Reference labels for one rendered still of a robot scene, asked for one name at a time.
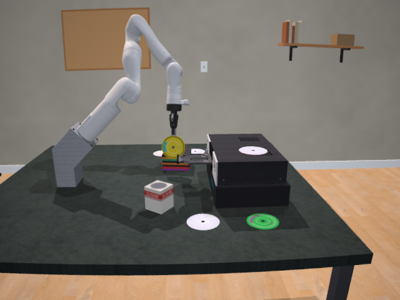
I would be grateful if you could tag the green disc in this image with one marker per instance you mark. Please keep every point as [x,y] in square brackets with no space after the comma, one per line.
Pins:
[254,220]

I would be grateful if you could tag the yellow-labelled cd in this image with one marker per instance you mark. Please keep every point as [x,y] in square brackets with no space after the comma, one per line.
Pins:
[175,141]

